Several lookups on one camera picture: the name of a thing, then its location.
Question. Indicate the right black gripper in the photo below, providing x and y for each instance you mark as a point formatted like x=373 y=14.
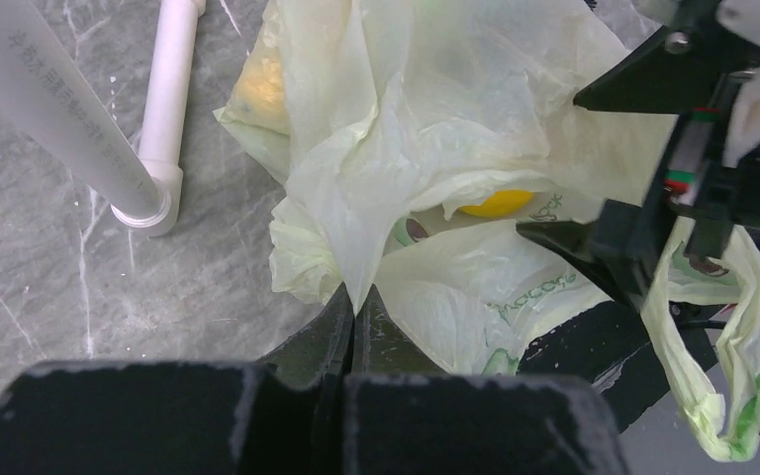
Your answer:
x=706 y=45

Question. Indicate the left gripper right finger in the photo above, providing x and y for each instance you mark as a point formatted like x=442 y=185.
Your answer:
x=542 y=418

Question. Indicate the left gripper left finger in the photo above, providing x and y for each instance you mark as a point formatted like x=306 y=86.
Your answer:
x=179 y=416

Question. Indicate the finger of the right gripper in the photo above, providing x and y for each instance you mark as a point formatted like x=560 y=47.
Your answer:
x=618 y=252

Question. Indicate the yellow fake starfruit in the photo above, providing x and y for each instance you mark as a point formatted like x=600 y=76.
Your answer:
x=501 y=204

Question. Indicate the light green plastic bag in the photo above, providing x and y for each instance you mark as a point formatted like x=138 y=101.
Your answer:
x=382 y=118

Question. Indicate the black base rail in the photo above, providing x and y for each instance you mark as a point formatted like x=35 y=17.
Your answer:
x=608 y=347

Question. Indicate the white PVC pipe frame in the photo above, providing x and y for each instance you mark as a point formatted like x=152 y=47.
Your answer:
x=43 y=94

